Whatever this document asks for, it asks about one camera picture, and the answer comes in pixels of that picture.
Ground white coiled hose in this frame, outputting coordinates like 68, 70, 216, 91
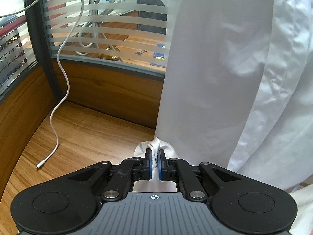
75, 0, 129, 57

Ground white charging cable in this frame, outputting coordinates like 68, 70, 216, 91
36, 0, 86, 170

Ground cream satin shirt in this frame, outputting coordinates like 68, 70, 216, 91
133, 137, 181, 193

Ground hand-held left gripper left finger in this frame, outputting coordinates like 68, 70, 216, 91
66, 149, 154, 202

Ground brass object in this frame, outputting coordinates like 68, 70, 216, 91
100, 47, 122, 61

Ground white coat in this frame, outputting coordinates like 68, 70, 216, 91
155, 0, 313, 194

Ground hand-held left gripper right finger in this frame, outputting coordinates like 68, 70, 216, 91
158, 149, 247, 202

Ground wire mesh basket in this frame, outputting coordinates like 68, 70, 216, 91
0, 31, 37, 89

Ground blue and yellow box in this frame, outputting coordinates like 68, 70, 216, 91
150, 43, 169, 67

